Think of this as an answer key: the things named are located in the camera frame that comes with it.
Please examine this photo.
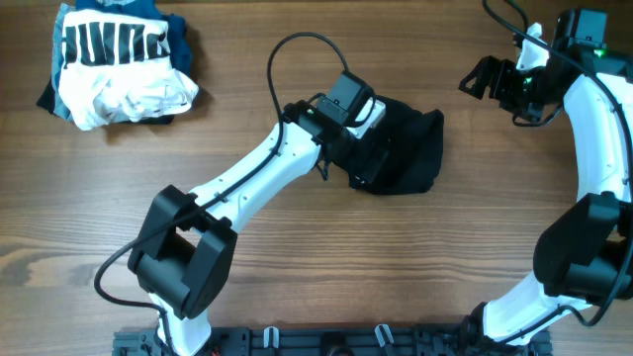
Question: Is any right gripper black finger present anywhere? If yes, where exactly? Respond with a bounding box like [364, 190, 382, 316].
[475, 55, 502, 74]
[458, 66, 491, 100]

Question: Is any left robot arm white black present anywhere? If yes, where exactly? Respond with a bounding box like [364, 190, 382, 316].
[128, 71, 387, 355]

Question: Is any light blue grey garment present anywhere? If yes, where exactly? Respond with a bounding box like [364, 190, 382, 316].
[51, 3, 74, 122]

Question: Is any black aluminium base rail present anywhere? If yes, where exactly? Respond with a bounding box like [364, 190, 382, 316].
[111, 323, 553, 356]

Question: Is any black t-shirt with white logo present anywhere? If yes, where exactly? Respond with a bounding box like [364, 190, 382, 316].
[352, 96, 444, 195]

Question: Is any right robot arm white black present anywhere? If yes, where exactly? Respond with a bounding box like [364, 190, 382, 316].
[459, 8, 632, 354]

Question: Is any left black cable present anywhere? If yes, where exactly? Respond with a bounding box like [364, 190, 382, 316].
[93, 32, 350, 356]

